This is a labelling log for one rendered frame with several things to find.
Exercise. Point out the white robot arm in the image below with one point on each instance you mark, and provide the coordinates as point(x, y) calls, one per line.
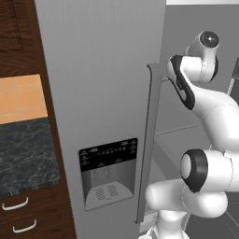
point(217, 124)

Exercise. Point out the grey fridge door with dispenser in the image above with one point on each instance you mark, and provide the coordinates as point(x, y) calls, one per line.
point(99, 77)

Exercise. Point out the plain grey fridge door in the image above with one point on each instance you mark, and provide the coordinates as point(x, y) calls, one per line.
point(179, 112)

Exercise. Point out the dark wood side panel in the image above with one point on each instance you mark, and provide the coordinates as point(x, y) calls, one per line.
point(60, 155)

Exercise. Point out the dark wood drawer front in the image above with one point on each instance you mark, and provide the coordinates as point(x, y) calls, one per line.
point(53, 228)
point(43, 202)

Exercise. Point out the dark wood cupboard door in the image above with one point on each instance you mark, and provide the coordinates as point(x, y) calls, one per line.
point(14, 25)

